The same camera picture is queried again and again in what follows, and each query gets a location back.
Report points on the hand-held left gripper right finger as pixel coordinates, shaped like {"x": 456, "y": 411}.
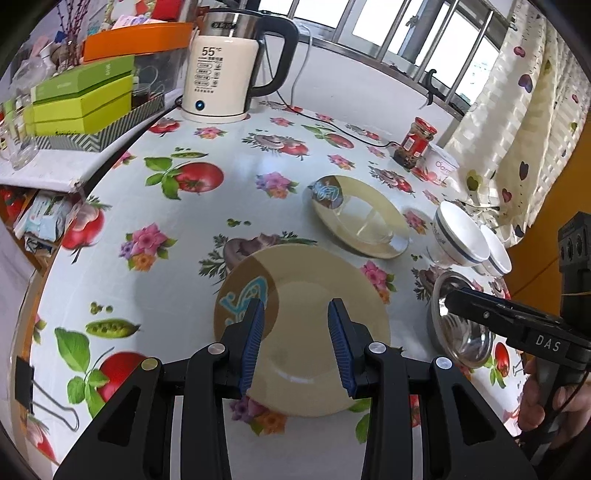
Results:
{"x": 339, "y": 341}

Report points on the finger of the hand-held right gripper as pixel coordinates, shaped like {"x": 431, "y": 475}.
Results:
{"x": 485, "y": 311}

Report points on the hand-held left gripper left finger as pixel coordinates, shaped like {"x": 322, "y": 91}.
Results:
{"x": 253, "y": 341}

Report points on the stainless steel bowl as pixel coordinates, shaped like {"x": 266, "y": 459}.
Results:
{"x": 466, "y": 346}

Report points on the beige plate with blue motif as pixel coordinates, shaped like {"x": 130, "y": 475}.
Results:
{"x": 364, "y": 207}
{"x": 304, "y": 300}

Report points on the white bowl with blue stripe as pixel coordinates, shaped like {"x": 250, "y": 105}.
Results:
{"x": 496, "y": 254}
{"x": 455, "y": 230}

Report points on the person's right hand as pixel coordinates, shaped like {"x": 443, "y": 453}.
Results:
{"x": 531, "y": 406}

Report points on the white yogurt cup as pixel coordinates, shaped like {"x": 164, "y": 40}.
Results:
{"x": 438, "y": 164}

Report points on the glass jar with red label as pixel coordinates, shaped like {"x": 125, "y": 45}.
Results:
{"x": 415, "y": 141}

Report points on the fruit print tablecloth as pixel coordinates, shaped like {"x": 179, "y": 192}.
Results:
{"x": 277, "y": 152}

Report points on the cream curtain with heart print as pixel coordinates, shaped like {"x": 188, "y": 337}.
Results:
{"x": 521, "y": 115}

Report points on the white kettle base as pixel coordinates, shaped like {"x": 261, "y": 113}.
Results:
{"x": 207, "y": 116}

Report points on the black hook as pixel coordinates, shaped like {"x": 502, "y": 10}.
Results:
{"x": 433, "y": 85}

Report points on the black binder clip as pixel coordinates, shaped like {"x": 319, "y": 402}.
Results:
{"x": 23, "y": 381}

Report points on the stack of papers and books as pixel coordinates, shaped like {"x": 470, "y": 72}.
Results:
{"x": 44, "y": 221}

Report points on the striped cardboard box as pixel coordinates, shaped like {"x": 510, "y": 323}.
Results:
{"x": 111, "y": 134}

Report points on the white shelf board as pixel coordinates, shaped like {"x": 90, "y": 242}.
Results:
{"x": 60, "y": 173}

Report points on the cream electric kettle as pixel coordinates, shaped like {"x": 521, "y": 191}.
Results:
{"x": 221, "y": 64}

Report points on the clear glass jar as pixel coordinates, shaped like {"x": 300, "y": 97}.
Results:
{"x": 18, "y": 150}

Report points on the dark green flat box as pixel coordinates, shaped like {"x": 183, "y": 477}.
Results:
{"x": 83, "y": 81}

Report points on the orange box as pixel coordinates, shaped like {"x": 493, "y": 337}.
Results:
{"x": 138, "y": 41}

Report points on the purple flower twigs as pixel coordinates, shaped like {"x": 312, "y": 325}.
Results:
{"x": 69, "y": 27}

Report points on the metal window frame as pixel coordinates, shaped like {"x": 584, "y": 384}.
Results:
{"x": 383, "y": 41}

